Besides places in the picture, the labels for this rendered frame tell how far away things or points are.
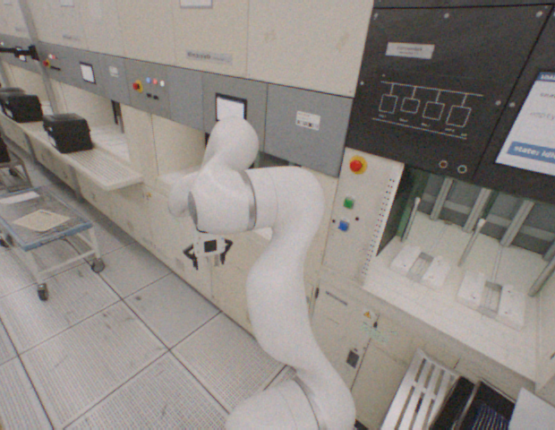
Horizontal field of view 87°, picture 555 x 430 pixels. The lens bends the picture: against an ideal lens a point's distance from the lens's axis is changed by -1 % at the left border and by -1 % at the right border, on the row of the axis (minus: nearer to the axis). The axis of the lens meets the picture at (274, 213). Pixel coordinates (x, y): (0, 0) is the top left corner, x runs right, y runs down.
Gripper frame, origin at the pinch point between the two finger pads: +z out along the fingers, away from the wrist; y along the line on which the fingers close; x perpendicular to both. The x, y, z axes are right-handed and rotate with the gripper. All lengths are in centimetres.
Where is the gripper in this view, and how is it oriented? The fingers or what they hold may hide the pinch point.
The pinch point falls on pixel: (209, 262)
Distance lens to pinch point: 106.4
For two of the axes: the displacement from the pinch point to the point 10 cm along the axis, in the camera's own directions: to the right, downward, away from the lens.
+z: -0.8, 8.7, 4.9
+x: -4.3, -4.8, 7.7
